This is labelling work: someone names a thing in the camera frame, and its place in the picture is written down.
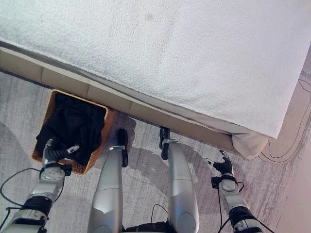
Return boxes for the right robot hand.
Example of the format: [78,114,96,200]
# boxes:
[203,149,234,176]

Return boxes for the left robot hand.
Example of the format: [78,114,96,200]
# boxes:
[41,138,80,166]

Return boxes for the black clothes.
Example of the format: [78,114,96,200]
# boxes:
[35,93,107,166]

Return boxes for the orange woven basket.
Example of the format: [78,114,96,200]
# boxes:
[31,89,116,175]

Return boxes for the left silver robot leg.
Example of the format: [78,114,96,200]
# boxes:
[87,145,126,233]

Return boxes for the right dark robot foot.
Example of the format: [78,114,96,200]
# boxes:
[158,127,171,160]

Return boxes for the dark robot foot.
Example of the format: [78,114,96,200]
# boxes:
[158,127,171,160]
[117,128,129,168]

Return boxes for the left dark robot foot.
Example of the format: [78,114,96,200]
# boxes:
[117,128,129,168]

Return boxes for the grey patterned rug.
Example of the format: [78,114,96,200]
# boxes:
[0,70,311,233]

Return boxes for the black robot torso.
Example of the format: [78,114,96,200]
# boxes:
[121,220,173,233]

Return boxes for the white bed cover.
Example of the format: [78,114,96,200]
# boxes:
[0,0,311,139]

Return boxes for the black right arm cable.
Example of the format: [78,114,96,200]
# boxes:
[217,181,245,233]

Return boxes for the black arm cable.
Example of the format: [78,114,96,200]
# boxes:
[0,167,42,209]
[217,181,245,233]

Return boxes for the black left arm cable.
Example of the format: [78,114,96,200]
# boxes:
[0,167,42,209]

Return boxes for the beige bed frame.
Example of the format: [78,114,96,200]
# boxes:
[0,46,268,160]

